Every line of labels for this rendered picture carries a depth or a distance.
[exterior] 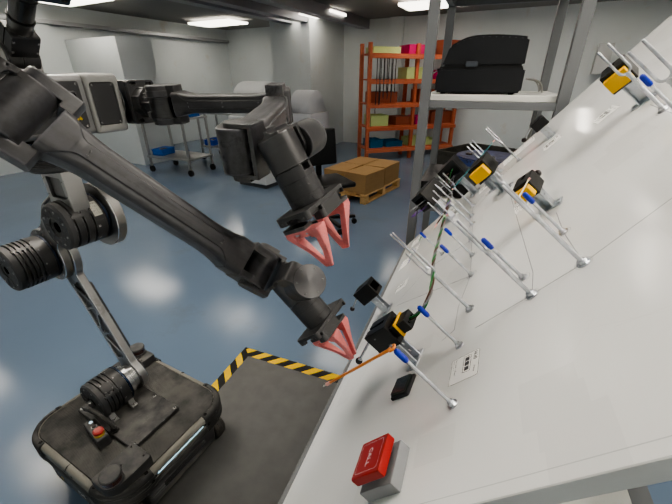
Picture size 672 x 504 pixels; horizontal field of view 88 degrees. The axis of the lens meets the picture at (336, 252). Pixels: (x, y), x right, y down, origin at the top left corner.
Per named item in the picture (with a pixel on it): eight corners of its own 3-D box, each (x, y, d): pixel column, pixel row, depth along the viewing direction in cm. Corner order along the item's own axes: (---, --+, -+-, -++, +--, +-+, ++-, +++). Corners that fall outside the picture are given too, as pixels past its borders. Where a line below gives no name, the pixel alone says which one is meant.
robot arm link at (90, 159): (28, 76, 45) (-39, 137, 41) (28, 55, 41) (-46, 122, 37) (273, 252, 69) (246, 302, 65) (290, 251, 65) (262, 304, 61)
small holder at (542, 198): (567, 182, 66) (540, 155, 65) (560, 206, 60) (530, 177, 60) (545, 195, 69) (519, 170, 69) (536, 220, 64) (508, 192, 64)
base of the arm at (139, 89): (158, 121, 113) (149, 79, 107) (175, 122, 109) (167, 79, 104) (133, 124, 106) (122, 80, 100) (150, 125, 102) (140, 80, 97)
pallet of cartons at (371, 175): (372, 206, 458) (374, 176, 441) (320, 197, 492) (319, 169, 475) (401, 185, 546) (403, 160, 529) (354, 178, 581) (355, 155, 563)
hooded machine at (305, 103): (307, 154, 766) (304, 89, 708) (330, 156, 741) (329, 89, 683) (288, 160, 712) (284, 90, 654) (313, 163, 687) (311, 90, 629)
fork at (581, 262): (592, 262, 42) (508, 180, 41) (578, 270, 43) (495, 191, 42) (589, 255, 43) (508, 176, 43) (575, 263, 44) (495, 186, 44)
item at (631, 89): (658, 77, 68) (626, 45, 68) (660, 95, 62) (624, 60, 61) (632, 96, 72) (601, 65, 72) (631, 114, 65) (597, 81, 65)
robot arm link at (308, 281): (258, 244, 66) (235, 284, 63) (274, 228, 56) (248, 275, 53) (311, 274, 69) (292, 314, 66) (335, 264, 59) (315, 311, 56)
